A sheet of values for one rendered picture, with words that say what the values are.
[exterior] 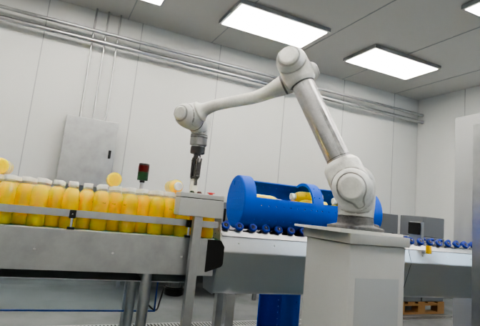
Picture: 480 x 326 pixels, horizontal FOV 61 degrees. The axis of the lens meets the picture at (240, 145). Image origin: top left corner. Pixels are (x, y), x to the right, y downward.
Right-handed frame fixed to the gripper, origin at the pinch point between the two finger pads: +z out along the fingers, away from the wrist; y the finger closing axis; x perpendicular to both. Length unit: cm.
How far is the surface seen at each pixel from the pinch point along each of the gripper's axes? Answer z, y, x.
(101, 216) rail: 17.9, -15.6, 42.5
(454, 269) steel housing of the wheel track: 33, -5, -170
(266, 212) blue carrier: 9.9, -7.0, -38.1
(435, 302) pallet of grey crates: 102, 212, -381
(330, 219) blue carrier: 10, -6, -77
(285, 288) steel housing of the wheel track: 49, -1, -55
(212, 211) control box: 11.3, -28.1, -2.9
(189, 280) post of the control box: 41.6, -25.3, 3.2
